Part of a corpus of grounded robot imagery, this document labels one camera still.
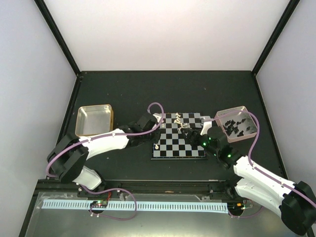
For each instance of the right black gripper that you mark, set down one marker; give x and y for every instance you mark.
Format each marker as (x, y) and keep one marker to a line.
(192, 132)

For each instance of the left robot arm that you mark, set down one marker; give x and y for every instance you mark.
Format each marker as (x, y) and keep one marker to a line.
(67, 160)

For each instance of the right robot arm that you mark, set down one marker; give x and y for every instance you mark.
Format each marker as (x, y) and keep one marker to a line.
(294, 203)

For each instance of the pile of white chess pieces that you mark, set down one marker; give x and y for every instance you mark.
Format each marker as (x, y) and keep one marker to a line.
(180, 124)

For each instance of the black chess pieces in tray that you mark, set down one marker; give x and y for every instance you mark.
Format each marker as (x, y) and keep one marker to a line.
(236, 128)

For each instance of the black and white chessboard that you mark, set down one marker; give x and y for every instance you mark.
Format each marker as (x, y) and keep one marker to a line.
(172, 144)

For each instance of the pink metal tray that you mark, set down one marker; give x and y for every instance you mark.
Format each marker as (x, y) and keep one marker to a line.
(236, 113)

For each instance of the gold metal tray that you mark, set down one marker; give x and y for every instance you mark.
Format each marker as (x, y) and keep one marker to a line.
(94, 119)

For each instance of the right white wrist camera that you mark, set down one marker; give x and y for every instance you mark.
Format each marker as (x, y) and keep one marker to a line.
(206, 122)

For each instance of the light blue cable duct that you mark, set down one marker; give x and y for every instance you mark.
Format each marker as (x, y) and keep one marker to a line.
(155, 206)

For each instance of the black aluminium frame rail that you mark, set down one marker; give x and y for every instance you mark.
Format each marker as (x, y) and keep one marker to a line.
(212, 189)

